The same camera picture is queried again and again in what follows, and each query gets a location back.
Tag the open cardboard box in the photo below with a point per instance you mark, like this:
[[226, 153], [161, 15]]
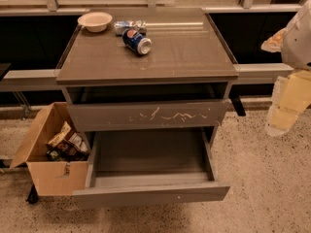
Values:
[[51, 178]]

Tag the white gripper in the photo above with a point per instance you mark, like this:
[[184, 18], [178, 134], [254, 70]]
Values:
[[298, 44]]

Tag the blue pepsi can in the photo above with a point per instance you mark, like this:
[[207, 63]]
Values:
[[136, 41]]

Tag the snack packets in box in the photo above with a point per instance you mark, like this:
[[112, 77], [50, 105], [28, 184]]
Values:
[[67, 145]]

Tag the grey scratched top drawer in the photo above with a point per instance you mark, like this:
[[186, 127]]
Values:
[[134, 116]]

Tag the grey metal railing beam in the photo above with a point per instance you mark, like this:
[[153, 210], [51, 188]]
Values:
[[45, 79]]

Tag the white paper bowl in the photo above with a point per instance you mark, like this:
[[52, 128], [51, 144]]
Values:
[[95, 21]]

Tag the grey drawer cabinet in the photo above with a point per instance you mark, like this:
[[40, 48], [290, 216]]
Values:
[[187, 62]]

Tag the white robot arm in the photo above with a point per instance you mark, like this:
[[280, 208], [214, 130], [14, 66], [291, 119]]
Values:
[[294, 41]]

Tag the crumpled silver snack bag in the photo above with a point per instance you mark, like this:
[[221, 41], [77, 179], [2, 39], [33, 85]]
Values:
[[138, 25]]

